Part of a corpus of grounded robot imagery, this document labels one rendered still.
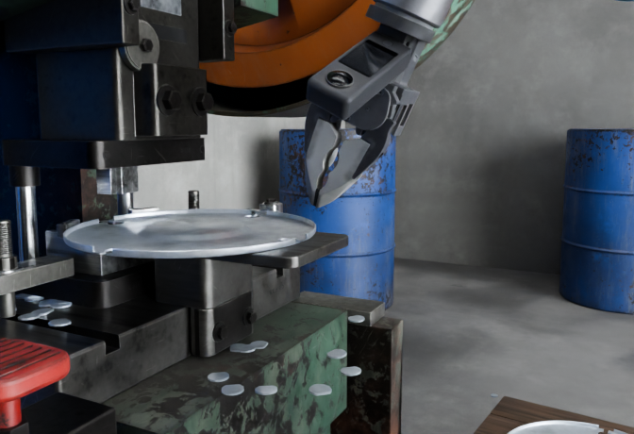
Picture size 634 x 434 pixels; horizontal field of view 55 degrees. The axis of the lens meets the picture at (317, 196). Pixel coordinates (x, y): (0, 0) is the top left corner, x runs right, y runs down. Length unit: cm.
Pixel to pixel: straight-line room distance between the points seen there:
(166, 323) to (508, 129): 339
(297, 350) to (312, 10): 58
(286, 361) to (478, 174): 331
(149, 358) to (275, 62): 57
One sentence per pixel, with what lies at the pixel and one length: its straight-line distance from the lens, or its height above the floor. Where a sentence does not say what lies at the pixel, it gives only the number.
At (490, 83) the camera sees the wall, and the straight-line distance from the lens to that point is 396.
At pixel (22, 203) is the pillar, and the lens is 80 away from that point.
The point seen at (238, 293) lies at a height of 71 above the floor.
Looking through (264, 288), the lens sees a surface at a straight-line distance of 85.
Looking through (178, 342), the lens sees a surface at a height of 67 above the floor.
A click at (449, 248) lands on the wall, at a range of 408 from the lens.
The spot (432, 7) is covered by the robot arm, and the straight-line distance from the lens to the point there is 61.
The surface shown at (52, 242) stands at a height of 77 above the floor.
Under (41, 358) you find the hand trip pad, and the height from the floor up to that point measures 76.
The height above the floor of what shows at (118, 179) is 84.
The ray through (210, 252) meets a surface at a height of 79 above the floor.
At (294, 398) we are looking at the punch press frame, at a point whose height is 58.
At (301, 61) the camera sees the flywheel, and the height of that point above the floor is 101.
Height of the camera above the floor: 91
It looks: 7 degrees down
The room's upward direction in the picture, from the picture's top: straight up
